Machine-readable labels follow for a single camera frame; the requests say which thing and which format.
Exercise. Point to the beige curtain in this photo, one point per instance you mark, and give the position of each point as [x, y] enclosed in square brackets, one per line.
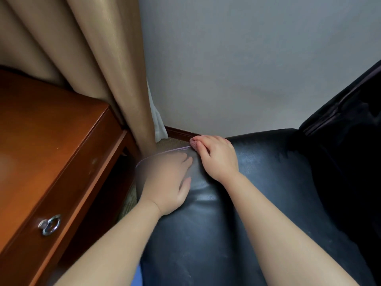
[104, 56]

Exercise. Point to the blue trousers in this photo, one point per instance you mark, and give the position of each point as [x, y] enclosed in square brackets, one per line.
[137, 278]

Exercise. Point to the brown wooden nightstand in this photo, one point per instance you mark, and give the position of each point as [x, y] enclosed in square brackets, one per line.
[44, 145]

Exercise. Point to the person's left hand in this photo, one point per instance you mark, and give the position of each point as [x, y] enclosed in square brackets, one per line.
[163, 184]

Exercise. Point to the silver drawer knob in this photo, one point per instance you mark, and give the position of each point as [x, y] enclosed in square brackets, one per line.
[49, 224]

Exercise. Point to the person's right forearm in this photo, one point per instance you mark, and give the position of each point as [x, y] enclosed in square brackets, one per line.
[282, 235]

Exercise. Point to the white sheer curtain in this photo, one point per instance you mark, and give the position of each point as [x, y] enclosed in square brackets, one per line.
[157, 125]

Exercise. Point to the person's left forearm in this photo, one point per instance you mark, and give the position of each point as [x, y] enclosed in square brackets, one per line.
[113, 250]

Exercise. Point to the person's right hand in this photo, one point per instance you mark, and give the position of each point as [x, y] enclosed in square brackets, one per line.
[218, 159]

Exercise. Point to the dark wooden baseboard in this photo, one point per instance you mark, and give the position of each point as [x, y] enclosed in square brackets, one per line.
[178, 134]

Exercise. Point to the pink cleaning cloth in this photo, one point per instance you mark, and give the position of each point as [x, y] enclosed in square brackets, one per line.
[193, 141]

